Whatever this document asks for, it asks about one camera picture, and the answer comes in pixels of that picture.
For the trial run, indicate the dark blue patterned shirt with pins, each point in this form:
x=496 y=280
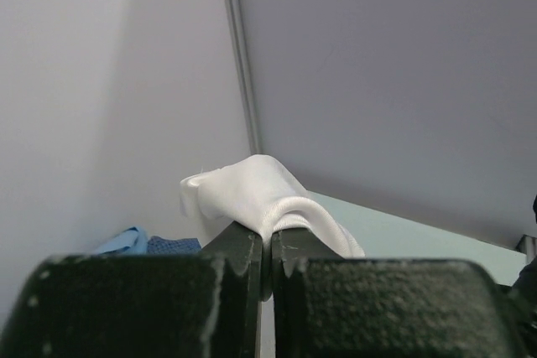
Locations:
x=160 y=246

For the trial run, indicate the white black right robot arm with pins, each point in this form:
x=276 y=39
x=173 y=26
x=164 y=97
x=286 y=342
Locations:
x=523 y=291

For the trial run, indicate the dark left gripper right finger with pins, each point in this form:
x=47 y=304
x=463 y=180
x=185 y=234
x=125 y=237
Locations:
x=329 y=306

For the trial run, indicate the white long sleeve shirt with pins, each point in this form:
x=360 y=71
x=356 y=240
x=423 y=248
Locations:
x=261 y=194

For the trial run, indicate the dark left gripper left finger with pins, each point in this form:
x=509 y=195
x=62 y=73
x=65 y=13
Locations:
x=204 y=304

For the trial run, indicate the light blue long sleeve shirt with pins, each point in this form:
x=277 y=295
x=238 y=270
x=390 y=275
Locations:
x=133 y=241

